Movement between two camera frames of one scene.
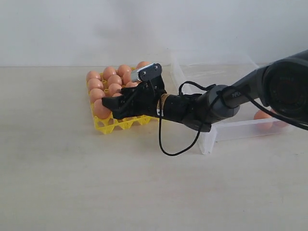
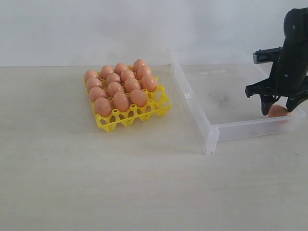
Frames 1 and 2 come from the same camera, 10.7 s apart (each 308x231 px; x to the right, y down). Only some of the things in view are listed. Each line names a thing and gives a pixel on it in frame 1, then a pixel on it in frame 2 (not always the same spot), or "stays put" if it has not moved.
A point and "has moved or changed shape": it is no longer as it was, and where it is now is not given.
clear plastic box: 200,71 stays put
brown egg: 142,64 has moved or changed shape
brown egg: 108,71 has moved or changed shape
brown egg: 96,94 stays put
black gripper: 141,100 → 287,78
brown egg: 113,88 stays put
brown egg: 261,114 has moved or changed shape
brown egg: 93,83 stays put
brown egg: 122,69 has moved or changed shape
